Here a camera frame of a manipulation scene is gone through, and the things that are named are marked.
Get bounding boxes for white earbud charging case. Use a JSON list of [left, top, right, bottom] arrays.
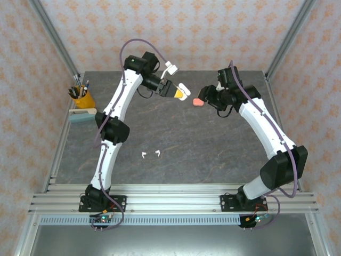
[[177, 83, 191, 101]]

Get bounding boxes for yellow metal pen cup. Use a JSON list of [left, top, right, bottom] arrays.
[[69, 85, 96, 109]]

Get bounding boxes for blue and beige stapler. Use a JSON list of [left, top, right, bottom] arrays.
[[68, 107, 98, 124]]

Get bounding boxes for small green controller board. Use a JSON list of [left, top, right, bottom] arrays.
[[89, 213, 114, 230], [241, 213, 270, 229]]

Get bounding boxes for grey sheet metal panel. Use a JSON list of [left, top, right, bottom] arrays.
[[14, 213, 330, 256]]

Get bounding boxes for thin black left gripper cable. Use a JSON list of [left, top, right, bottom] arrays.
[[136, 87, 155, 99]]

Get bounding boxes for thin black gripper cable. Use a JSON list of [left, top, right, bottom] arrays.
[[216, 105, 233, 118], [136, 87, 155, 99]]

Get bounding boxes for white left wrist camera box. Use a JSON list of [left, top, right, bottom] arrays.
[[161, 61, 178, 79]]

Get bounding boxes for thin black right gripper cable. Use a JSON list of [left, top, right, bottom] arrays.
[[216, 105, 233, 118]]

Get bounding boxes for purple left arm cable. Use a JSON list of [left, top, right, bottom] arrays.
[[93, 39, 171, 232]]

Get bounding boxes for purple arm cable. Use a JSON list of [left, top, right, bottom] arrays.
[[93, 39, 171, 232], [229, 60, 298, 231]]

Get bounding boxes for aluminium table side rail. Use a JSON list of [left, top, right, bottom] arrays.
[[41, 77, 84, 193], [263, 71, 304, 193]]

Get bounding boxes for aluminium frame post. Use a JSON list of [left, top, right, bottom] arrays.
[[28, 0, 80, 78], [266, 0, 318, 78]]

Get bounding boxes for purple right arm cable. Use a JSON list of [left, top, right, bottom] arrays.
[[229, 60, 298, 231]]

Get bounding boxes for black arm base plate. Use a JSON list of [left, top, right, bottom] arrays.
[[78, 195, 127, 213], [220, 194, 267, 213]]

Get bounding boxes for aluminium mounting rail beam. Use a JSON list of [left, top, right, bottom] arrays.
[[28, 183, 320, 215]]

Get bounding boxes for grey slotted cable duct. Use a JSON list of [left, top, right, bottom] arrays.
[[39, 216, 240, 226]]

